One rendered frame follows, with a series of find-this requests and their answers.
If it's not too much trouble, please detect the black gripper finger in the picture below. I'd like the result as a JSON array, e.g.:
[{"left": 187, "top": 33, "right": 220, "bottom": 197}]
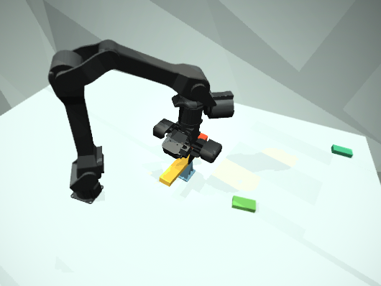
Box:
[{"left": 188, "top": 149, "right": 200, "bottom": 164}]

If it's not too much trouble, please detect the green rectangular bar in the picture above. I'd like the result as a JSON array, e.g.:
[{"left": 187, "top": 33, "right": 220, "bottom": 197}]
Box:
[{"left": 331, "top": 144, "right": 353, "bottom": 158}]

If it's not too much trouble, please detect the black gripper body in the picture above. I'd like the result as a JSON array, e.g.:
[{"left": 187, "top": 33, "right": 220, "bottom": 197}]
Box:
[{"left": 152, "top": 119, "right": 222, "bottom": 163}]

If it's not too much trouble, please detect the green rectangular block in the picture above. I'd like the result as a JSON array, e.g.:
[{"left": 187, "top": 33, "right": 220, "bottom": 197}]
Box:
[{"left": 231, "top": 195, "right": 257, "bottom": 213}]

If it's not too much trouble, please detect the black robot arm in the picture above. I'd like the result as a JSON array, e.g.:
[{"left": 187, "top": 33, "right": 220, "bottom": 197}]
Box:
[{"left": 47, "top": 40, "right": 234, "bottom": 204}]

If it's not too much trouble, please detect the yellow bar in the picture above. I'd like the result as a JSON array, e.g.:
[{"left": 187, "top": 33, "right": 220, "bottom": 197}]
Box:
[{"left": 159, "top": 133, "right": 208, "bottom": 187}]

